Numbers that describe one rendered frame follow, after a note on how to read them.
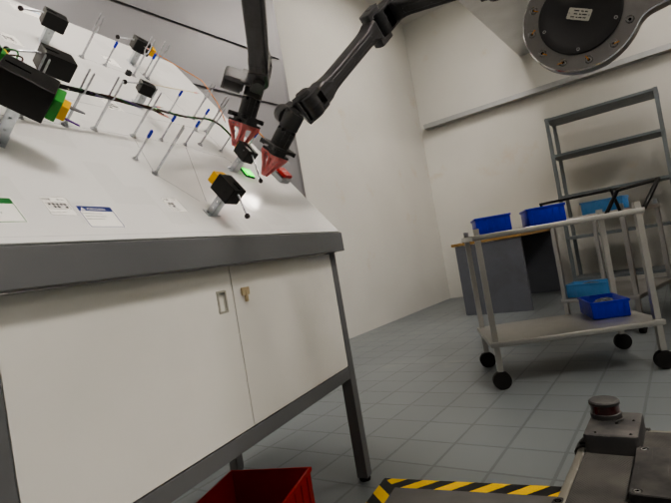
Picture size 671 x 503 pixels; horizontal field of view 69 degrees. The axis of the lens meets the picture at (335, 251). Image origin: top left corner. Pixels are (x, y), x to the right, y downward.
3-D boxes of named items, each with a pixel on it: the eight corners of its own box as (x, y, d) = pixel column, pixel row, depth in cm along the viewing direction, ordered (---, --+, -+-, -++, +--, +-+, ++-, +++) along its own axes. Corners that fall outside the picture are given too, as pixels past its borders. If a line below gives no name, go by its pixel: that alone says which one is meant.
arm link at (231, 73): (265, 85, 139) (270, 62, 143) (225, 70, 136) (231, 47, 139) (255, 109, 150) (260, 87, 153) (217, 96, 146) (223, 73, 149)
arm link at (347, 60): (380, 0, 149) (396, 32, 155) (366, 5, 153) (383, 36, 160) (301, 94, 135) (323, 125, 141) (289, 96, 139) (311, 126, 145)
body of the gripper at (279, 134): (258, 142, 141) (269, 119, 139) (280, 150, 149) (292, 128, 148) (272, 152, 138) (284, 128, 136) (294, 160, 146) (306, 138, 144)
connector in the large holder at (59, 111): (49, 106, 91) (58, 87, 89) (65, 114, 92) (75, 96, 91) (43, 118, 86) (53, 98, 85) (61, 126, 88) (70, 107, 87)
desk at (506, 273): (564, 289, 575) (553, 227, 577) (535, 310, 462) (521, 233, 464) (503, 295, 618) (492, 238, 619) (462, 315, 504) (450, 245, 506)
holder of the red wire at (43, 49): (-13, 71, 105) (6, 27, 101) (52, 94, 115) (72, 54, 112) (-8, 83, 102) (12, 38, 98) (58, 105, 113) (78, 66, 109)
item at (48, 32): (7, 23, 129) (21, -7, 126) (53, 44, 138) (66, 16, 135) (9, 31, 127) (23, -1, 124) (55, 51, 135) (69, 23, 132)
